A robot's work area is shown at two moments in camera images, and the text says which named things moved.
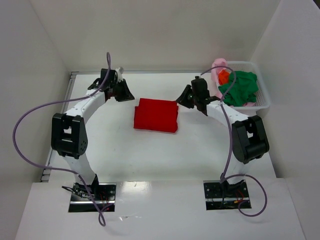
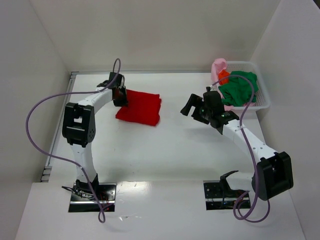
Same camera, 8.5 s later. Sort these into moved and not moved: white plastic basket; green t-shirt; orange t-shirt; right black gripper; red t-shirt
Moved: red t-shirt; right black gripper
Not moved: orange t-shirt; white plastic basket; green t-shirt
